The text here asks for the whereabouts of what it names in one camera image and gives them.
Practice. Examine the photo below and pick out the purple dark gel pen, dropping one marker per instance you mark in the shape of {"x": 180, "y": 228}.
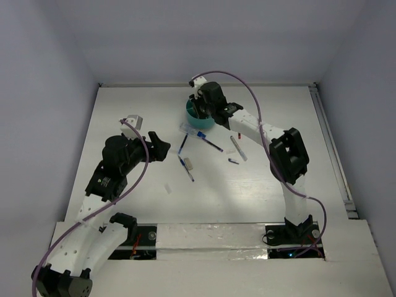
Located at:
{"x": 212, "y": 144}

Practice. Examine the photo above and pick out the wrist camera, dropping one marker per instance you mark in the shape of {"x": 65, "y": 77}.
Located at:
{"x": 130, "y": 124}
{"x": 197, "y": 82}

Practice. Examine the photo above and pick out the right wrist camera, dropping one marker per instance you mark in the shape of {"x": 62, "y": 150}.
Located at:
{"x": 197, "y": 82}

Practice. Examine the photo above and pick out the white marker pen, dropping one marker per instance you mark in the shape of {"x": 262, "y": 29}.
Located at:
{"x": 238, "y": 148}

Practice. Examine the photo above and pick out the blue ballpoint pen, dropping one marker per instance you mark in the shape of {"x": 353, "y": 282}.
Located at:
{"x": 186, "y": 169}

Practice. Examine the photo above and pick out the clear blue-capped marker pen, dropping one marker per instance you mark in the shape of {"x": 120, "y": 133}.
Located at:
{"x": 191, "y": 131}

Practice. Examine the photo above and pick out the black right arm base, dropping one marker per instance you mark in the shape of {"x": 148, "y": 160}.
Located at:
{"x": 287, "y": 241}

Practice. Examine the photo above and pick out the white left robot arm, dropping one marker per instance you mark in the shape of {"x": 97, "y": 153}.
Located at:
{"x": 75, "y": 257}

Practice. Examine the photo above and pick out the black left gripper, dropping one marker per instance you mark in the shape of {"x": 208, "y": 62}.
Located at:
{"x": 157, "y": 148}

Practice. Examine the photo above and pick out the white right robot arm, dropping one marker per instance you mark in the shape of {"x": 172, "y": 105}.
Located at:
{"x": 287, "y": 152}

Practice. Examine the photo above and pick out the white eraser with sleeve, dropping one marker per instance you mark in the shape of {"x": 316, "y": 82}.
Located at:
{"x": 188, "y": 163}

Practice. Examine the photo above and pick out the blue gel pen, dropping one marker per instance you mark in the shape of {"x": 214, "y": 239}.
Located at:
{"x": 183, "y": 144}

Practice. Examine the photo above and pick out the teal round desk organizer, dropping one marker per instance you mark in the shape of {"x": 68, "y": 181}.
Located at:
{"x": 193, "y": 119}

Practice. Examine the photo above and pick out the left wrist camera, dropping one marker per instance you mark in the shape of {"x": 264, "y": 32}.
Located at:
{"x": 130, "y": 124}

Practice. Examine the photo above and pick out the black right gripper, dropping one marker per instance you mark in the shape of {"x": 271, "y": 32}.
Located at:
{"x": 196, "y": 101}

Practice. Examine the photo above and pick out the clear plastic cap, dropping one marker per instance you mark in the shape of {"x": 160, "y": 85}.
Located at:
{"x": 168, "y": 188}

